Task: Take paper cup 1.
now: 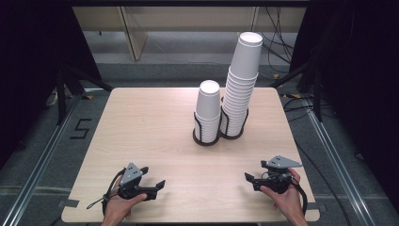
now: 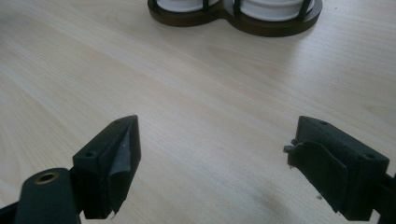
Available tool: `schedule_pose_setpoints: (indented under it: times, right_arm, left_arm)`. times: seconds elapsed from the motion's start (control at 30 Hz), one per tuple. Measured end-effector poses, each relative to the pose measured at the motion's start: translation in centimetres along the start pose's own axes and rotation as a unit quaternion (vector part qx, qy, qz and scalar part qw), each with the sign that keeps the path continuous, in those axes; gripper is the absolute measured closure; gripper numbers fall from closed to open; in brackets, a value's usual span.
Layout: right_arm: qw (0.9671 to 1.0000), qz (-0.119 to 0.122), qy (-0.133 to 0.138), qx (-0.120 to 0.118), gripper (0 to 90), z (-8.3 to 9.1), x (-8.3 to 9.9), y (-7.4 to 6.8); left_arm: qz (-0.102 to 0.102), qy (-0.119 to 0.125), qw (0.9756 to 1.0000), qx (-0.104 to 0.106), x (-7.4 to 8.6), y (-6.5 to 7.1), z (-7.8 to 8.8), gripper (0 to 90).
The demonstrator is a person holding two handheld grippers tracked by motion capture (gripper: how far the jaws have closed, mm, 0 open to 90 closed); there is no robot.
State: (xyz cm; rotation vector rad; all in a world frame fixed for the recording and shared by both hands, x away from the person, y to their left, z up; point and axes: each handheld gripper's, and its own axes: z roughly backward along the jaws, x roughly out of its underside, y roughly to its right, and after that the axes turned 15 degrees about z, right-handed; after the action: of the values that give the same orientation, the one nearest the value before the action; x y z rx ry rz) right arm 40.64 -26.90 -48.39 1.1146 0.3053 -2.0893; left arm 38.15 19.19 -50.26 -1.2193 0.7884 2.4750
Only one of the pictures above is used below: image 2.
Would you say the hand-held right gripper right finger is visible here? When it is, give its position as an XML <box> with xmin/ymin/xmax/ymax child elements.
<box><xmin>283</xmin><ymin>115</ymin><xmax>390</xmax><ymax>222</ymax></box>

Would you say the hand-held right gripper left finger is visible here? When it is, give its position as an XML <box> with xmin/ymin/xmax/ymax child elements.
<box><xmin>73</xmin><ymin>115</ymin><xmax>142</xmax><ymax>220</ymax></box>

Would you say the short stack of paper cups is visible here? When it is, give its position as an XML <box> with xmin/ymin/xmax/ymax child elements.
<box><xmin>156</xmin><ymin>0</ymin><xmax>222</xmax><ymax>13</ymax></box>

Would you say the dark wooden cup holder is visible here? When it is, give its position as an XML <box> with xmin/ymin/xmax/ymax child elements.
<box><xmin>148</xmin><ymin>0</ymin><xmax>323</xmax><ymax>37</ymax></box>

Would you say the tall stack of paper cups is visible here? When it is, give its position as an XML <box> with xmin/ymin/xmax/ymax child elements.
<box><xmin>239</xmin><ymin>0</ymin><xmax>316</xmax><ymax>22</ymax></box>

